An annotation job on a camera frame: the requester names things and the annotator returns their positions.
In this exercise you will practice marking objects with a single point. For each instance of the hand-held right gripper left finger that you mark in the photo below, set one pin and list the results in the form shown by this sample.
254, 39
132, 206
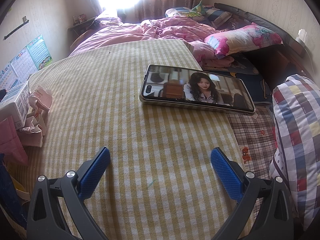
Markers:
96, 170

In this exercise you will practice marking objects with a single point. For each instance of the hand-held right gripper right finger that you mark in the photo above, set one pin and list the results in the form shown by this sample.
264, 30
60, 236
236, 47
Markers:
225, 172

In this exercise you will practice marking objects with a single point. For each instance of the brown plaid mat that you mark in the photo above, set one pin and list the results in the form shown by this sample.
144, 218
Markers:
252, 135

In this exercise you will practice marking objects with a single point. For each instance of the yellow checked bed sheet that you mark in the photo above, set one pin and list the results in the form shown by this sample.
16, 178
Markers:
125, 130

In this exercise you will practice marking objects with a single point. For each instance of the pale pink crumpled carton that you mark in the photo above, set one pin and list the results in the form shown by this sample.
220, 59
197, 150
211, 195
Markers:
33, 130

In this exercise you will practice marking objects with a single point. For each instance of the cream paper scrap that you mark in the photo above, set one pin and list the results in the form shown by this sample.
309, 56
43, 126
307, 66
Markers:
22, 192

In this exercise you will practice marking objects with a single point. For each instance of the patchwork checked pillow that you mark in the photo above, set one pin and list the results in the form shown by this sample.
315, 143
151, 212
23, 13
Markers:
297, 130

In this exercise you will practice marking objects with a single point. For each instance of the smartphone with lit screen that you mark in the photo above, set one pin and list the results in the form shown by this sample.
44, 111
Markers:
195, 90

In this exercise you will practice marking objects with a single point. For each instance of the pink plastic wrapper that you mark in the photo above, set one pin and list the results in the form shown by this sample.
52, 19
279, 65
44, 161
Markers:
11, 140

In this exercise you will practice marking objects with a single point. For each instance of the blue snack wrapper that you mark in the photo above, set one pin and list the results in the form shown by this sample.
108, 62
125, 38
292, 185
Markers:
10, 200

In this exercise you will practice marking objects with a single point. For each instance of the white blue carton box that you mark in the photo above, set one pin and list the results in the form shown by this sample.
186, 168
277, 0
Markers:
17, 102

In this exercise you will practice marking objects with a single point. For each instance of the pink floral pillow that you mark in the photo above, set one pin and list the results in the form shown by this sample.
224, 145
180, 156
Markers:
240, 38

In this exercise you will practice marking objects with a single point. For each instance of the dark wooden desk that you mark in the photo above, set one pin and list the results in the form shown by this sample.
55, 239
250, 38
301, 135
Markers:
80, 27

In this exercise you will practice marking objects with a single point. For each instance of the pink quilt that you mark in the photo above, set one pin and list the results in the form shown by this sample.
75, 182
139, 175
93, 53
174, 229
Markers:
150, 30

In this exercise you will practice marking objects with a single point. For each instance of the small red box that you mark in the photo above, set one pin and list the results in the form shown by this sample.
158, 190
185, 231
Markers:
81, 18

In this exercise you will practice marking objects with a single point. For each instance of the white charger plug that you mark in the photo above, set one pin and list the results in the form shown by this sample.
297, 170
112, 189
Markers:
301, 35

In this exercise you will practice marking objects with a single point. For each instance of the blue plaid pillow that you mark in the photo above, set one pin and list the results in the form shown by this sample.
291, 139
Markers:
217, 15

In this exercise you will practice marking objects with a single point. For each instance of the dark bed headboard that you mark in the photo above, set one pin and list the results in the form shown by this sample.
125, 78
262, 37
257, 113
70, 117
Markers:
255, 17

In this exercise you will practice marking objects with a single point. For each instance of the green plush toy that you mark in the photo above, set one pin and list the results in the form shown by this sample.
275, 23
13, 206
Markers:
198, 8

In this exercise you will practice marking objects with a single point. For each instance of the blue white pillow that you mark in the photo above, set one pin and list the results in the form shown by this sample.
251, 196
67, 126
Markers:
173, 12

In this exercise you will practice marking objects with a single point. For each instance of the white chart wall poster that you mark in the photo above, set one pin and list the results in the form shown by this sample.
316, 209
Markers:
22, 66

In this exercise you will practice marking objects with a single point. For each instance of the blue chart wall poster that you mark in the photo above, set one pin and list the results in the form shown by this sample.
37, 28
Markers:
7, 77

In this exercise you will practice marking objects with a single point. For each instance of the green chart wall poster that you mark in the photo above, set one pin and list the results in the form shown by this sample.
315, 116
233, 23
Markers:
40, 52

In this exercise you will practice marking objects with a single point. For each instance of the dark wall bar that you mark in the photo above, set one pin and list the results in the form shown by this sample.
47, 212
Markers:
15, 30

